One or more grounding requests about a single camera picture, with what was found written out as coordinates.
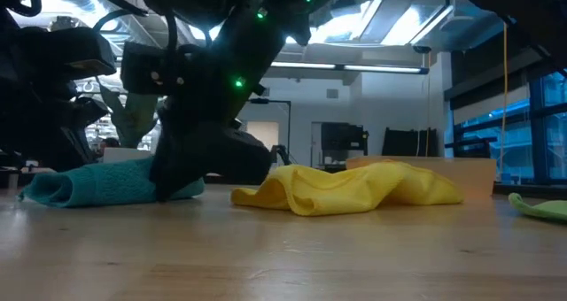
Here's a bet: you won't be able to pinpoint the yellow microfiber towel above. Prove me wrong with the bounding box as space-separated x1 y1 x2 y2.
229 159 465 217

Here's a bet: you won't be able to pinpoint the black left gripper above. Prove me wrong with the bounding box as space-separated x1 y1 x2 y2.
12 26 117 172

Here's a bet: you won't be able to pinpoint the black cases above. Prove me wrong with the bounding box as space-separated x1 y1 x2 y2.
382 127 440 158

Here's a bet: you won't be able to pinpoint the distant black stand frame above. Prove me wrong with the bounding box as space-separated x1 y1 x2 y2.
248 97 292 160

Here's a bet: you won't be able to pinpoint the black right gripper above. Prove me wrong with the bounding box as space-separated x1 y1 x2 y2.
150 8 284 203

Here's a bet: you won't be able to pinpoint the orange plastic basket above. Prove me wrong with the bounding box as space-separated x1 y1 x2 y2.
345 156 498 198

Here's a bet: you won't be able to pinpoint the black cabinet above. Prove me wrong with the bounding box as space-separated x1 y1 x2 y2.
320 121 369 154

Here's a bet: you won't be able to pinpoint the overhead beam with light strips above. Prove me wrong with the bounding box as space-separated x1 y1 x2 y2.
269 60 430 75

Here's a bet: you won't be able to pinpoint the white plant pot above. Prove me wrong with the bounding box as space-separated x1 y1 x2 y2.
102 147 154 164

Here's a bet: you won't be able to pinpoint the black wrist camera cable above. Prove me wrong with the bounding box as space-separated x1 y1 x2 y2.
164 8 179 72
8 0 43 18

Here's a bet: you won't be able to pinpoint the black mesh bin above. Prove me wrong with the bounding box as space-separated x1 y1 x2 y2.
445 136 498 159

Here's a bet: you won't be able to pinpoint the green microfiber towel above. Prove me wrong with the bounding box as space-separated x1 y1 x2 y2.
508 192 567 224

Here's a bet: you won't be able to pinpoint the green artificial plant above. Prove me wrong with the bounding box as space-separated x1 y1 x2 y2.
97 82 161 150

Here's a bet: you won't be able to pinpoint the teal microfiber towel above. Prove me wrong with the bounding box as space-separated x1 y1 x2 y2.
17 157 206 209

